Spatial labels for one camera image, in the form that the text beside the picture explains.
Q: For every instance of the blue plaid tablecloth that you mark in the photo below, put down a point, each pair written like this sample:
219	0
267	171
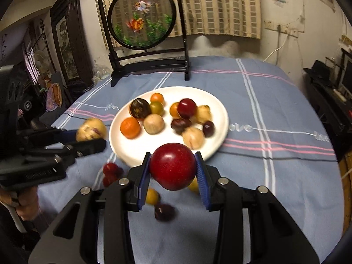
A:
275	170

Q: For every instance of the pale peach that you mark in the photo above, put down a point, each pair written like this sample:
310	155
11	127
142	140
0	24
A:
193	138

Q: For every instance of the red plum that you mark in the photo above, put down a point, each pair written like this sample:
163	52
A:
187	108

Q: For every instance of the small orange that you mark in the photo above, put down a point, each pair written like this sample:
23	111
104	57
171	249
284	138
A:
157	98

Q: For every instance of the orange patterned bag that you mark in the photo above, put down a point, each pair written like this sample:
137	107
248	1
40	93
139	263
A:
55	95

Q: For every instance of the small dark purple plum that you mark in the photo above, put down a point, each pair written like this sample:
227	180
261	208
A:
208	128

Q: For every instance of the beige round fruit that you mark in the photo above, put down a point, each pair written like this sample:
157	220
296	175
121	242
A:
154	123

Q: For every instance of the white round plate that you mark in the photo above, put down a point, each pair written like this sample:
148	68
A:
123	148

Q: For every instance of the large red apple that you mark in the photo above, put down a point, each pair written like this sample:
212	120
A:
172	166

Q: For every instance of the white fluffy blanket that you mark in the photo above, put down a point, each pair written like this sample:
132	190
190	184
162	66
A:
220	46

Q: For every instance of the dark framed picture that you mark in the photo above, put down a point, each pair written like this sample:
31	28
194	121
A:
68	49

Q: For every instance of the dark brown chestnut-like fruit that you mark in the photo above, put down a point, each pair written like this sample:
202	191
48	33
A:
180	125

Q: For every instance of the dark side cabinet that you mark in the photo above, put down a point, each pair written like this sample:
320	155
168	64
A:
321	101

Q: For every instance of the small red fruit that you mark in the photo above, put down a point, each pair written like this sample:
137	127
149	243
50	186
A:
110	167
108	181

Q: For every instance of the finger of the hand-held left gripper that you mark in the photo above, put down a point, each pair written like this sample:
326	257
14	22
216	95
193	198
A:
88	146
66	135

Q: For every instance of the round goldfish screen on stand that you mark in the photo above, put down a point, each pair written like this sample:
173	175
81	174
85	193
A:
141	19

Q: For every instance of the white wall socket strip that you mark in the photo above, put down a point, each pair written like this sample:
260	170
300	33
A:
280	28

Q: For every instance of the clear plastic bag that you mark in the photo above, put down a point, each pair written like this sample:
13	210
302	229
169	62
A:
100	71

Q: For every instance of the large orange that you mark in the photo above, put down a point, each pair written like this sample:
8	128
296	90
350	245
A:
130	128

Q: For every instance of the white standing fan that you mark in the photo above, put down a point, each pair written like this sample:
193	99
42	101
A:
41	62

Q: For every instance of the person's left hand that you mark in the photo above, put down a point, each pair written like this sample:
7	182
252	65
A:
26	203

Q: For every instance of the pale yellow bumpy fruit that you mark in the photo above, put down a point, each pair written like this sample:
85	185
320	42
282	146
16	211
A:
204	114

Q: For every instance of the greenish orange fruit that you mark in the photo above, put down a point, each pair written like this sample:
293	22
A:
157	109

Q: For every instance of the small yellow-orange fruit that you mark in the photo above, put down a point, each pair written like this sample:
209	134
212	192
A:
193	186
152	196

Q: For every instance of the dark brown striped fruit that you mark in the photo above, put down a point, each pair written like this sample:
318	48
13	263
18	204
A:
140	109

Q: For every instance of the beige checked curtain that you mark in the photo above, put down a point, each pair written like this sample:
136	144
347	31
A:
220	5

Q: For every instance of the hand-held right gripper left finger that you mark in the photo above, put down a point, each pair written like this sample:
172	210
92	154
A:
144	181

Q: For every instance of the yellow-orange orange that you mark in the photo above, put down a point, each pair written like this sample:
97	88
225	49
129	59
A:
174	110

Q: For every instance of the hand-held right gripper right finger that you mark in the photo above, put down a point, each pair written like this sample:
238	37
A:
202	181

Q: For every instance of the pale yellow purple-streaked fruit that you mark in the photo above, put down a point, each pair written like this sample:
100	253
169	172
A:
90	128

